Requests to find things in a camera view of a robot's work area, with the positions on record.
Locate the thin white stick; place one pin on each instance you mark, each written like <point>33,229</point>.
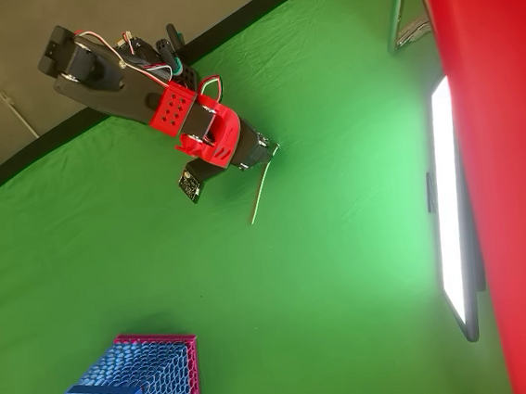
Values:
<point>262,188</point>

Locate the black arm base with clamps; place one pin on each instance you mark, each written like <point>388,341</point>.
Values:
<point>183,74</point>

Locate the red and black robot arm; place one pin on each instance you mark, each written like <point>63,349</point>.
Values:
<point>112,86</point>

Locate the blue and pink lattice basket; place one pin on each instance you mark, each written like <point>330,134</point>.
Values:
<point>159,379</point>

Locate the green table cloth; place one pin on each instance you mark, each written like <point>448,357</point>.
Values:
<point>298,273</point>

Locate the chrome tube stand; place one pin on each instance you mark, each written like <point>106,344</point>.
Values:
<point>396,7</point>

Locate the black monitor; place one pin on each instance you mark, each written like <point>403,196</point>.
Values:
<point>451,216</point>

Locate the red blurred foreground bar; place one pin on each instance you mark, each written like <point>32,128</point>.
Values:
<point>511,159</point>

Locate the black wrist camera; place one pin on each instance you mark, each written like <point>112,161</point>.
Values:
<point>192,182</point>

